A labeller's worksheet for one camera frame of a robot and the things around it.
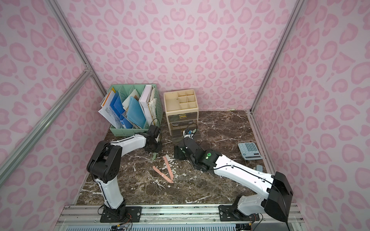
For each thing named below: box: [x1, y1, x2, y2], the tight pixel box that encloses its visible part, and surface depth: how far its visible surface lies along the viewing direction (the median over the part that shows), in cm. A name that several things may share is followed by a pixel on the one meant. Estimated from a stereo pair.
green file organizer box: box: [107, 83, 164, 137], surface depth 99 cm
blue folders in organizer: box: [109, 91, 146, 129], surface depth 97 cm
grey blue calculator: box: [237, 141, 264, 161], surface depth 97 cm
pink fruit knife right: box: [162, 155, 174, 181], surface depth 92 cm
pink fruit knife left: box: [152, 165, 174, 184], surface depth 88 cm
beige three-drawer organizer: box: [163, 89, 201, 142], surface depth 94 cm
